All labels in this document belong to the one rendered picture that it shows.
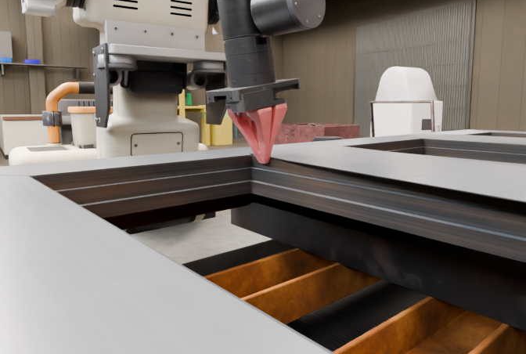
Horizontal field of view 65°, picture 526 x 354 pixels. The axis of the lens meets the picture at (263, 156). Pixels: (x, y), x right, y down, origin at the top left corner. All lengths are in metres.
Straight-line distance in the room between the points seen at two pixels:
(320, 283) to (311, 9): 0.32
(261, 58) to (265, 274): 0.28
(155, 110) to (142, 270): 0.83
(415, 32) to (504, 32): 1.91
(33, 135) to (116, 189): 8.18
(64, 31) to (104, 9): 10.09
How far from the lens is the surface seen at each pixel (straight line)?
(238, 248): 0.74
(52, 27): 11.02
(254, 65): 0.49
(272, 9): 0.45
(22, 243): 0.23
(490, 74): 9.16
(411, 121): 5.85
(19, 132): 8.61
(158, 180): 0.48
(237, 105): 0.47
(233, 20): 0.49
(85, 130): 1.24
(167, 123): 0.98
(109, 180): 0.46
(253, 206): 0.67
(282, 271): 0.60
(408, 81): 6.03
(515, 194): 0.35
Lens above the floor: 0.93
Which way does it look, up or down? 7 degrees down
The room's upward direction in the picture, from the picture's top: straight up
